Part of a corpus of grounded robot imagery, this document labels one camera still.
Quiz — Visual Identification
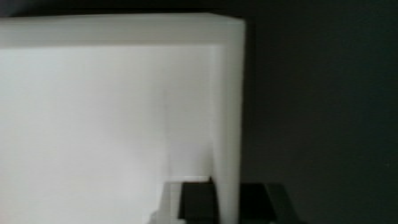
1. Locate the white drawer cabinet box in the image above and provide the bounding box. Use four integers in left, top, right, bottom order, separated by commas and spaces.
0, 13, 245, 224

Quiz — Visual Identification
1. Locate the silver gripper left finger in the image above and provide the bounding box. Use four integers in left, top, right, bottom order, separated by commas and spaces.
154, 181, 220, 224

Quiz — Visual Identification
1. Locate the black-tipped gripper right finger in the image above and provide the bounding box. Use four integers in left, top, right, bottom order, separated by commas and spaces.
239, 183, 300, 224

